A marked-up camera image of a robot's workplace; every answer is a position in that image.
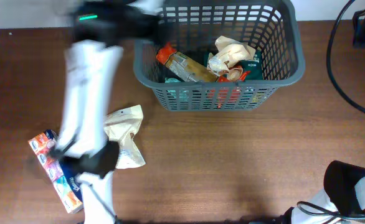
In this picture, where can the grey plastic laundry basket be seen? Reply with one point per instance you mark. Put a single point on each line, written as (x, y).
(269, 26)

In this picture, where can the green Nescafe coffee bag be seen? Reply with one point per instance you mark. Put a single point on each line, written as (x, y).
(252, 71)

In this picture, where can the brown paper pouch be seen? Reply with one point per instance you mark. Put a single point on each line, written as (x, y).
(230, 53)

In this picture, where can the orange spaghetti pasta pack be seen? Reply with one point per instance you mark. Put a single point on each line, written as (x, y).
(184, 67)

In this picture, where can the beige paper pouch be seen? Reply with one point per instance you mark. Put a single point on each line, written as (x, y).
(122, 126)

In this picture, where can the Kleenex tissue multipack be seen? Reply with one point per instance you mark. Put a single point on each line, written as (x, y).
(61, 176)

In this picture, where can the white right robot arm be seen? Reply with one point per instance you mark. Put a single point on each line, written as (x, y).
(342, 199)

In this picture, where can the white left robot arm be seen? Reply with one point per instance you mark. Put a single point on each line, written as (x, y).
(97, 30)

